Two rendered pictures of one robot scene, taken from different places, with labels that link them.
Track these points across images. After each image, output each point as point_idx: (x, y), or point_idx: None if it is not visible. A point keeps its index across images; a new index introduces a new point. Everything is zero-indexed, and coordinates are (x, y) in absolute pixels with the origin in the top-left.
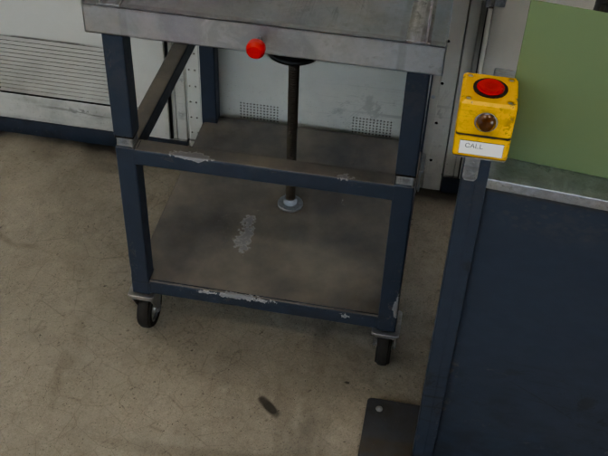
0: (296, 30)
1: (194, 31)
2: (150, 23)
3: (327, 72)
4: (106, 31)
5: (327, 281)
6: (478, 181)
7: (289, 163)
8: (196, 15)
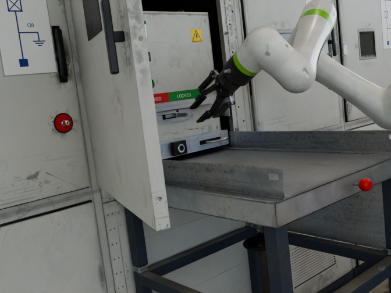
0: (365, 168)
1: (328, 194)
2: (309, 199)
3: (206, 291)
4: (288, 221)
5: None
6: None
7: (356, 280)
8: (327, 182)
